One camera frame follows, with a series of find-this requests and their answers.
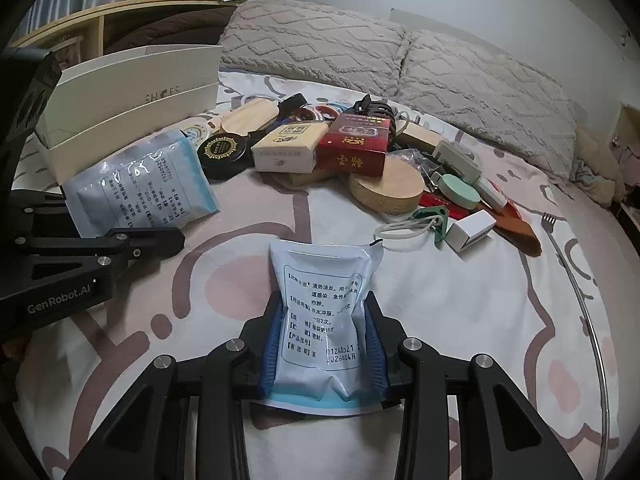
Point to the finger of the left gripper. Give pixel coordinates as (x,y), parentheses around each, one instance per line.
(118,249)

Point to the red flat pen case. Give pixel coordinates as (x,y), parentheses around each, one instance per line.
(437,200)

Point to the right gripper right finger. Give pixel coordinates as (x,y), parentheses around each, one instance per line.
(501,435)

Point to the blue white medicine pouch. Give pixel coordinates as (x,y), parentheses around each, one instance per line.
(154,183)

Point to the metal back scratcher fork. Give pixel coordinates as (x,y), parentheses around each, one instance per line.
(548,223)

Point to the white shoe box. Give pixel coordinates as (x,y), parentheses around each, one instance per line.
(102,105)

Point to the green clothes peg with cord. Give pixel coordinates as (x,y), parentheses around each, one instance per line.
(432,219)

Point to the sage green stapler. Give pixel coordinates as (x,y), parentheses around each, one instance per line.
(451,155)

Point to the left beige textured pillow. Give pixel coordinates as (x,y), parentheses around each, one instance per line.
(311,41)

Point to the brown folded blanket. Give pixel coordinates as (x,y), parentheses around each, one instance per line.
(202,26)

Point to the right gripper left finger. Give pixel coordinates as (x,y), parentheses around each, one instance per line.
(144,435)

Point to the small white box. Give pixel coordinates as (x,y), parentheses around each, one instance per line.
(466,232)

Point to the mint green round case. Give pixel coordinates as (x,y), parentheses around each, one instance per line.
(458,192)

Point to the wooden bed shelf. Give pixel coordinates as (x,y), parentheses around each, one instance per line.
(86,33)

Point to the white green rectangular device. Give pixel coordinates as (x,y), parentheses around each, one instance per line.
(491,195)

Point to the black hair claw clip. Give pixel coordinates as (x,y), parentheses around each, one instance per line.
(379,109)

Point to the round wooden box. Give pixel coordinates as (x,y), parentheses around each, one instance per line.
(397,191)

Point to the right beige textured pillow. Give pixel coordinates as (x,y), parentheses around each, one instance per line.
(493,96)

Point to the black round gold-patterned tin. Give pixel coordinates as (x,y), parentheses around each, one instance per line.
(224,155)

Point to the red cigarette carton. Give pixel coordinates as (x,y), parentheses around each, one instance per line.
(355,144)

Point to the cream tissue pack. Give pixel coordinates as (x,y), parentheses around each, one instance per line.
(289,149)

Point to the beige textured pillow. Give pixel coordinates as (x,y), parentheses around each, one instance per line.
(311,41)
(493,96)

